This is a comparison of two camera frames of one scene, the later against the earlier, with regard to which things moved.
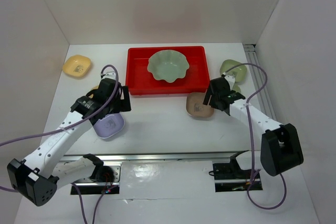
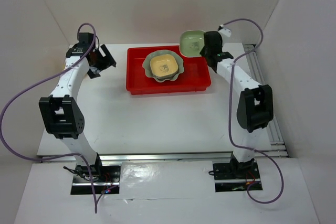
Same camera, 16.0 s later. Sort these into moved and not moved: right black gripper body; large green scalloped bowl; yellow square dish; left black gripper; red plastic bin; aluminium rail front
Moved: left black gripper; right black gripper body; yellow square dish; large green scalloped bowl
Not moved: aluminium rail front; red plastic bin
